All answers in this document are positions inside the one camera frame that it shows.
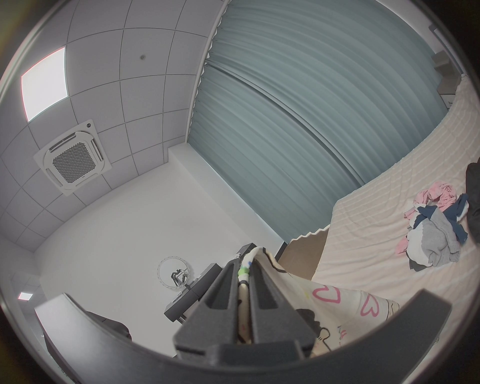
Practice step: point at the ceiling air conditioner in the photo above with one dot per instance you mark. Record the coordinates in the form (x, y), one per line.
(73, 159)

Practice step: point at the round wall mirror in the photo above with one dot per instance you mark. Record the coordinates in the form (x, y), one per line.
(167, 270)

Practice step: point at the square ceiling light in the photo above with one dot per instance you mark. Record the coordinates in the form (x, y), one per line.
(45, 84)

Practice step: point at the grey bedside table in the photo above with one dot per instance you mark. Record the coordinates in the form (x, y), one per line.
(448, 82)

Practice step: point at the bed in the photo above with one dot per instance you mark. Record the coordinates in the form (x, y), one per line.
(375, 232)

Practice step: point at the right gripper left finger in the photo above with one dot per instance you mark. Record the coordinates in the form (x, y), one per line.
(210, 322)

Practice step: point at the white printed pyjama top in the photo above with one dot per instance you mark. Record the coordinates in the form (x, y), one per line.
(337, 300)

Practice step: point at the pile of clothes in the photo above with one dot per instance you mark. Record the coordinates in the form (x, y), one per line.
(435, 232)

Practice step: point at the blue-green curtain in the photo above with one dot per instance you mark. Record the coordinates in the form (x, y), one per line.
(337, 75)
(240, 150)

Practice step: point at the black garment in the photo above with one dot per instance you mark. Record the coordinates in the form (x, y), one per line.
(473, 198)

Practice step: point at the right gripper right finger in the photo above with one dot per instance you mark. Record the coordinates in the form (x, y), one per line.
(273, 322)

